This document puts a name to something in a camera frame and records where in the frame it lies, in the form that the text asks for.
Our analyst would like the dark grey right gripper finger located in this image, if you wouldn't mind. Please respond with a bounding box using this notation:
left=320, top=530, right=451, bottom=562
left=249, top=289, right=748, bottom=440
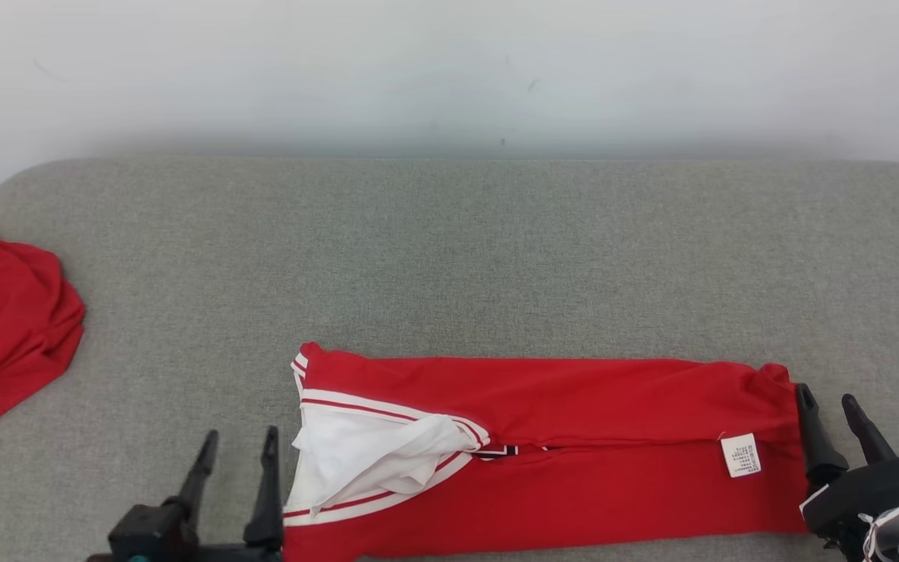
left=842, top=394, right=899, bottom=467
left=796, top=382, right=851, bottom=491

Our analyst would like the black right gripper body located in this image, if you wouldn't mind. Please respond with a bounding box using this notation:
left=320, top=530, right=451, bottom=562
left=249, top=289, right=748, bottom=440
left=799, top=457, right=899, bottom=561

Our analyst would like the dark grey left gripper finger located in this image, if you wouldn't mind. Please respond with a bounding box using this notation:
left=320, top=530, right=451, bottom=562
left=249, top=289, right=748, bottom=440
left=164, top=429, right=219, bottom=520
left=243, top=425, right=285, bottom=549

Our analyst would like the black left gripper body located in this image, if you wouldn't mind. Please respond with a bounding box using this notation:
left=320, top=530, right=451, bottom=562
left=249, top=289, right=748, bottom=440
left=184, top=542, right=285, bottom=562

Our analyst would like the red shorts white hem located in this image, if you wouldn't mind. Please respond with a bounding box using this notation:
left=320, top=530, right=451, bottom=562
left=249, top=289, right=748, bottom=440
left=0, top=224, right=87, bottom=425

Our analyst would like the red basketball jersey white trim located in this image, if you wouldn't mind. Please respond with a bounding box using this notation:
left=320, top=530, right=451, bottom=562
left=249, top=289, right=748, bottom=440
left=282, top=341, right=813, bottom=562

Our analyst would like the thin red white wire bundle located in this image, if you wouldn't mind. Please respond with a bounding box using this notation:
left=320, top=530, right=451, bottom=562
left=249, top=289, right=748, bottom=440
left=857, top=500, right=899, bottom=562

